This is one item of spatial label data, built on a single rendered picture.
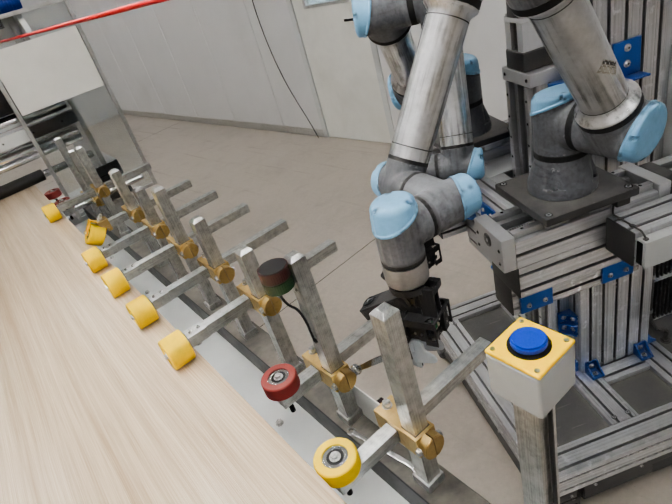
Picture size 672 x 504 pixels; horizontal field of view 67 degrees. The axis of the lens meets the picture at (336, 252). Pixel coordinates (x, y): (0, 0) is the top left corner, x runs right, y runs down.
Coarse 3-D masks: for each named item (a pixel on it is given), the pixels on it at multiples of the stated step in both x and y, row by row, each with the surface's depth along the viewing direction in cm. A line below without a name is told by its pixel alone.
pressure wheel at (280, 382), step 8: (272, 368) 112; (280, 368) 111; (288, 368) 110; (264, 376) 110; (272, 376) 110; (280, 376) 109; (288, 376) 108; (296, 376) 108; (264, 384) 108; (272, 384) 108; (280, 384) 107; (288, 384) 106; (296, 384) 108; (272, 392) 106; (280, 392) 106; (288, 392) 107; (272, 400) 108; (280, 400) 107
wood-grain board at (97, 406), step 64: (0, 256) 214; (64, 256) 196; (0, 320) 165; (64, 320) 154; (128, 320) 145; (0, 384) 135; (64, 384) 127; (128, 384) 121; (192, 384) 115; (0, 448) 114; (64, 448) 108; (128, 448) 104; (192, 448) 99; (256, 448) 95
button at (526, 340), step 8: (520, 328) 58; (528, 328) 57; (536, 328) 57; (512, 336) 57; (520, 336) 57; (528, 336) 57; (536, 336) 56; (544, 336) 56; (512, 344) 56; (520, 344) 56; (528, 344) 56; (536, 344) 55; (544, 344) 55; (520, 352) 56; (528, 352) 55; (536, 352) 55
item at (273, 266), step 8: (264, 264) 96; (272, 264) 96; (280, 264) 95; (264, 272) 94; (272, 272) 93; (296, 288) 99; (280, 296) 98; (288, 304) 100; (304, 320) 103; (312, 336) 106
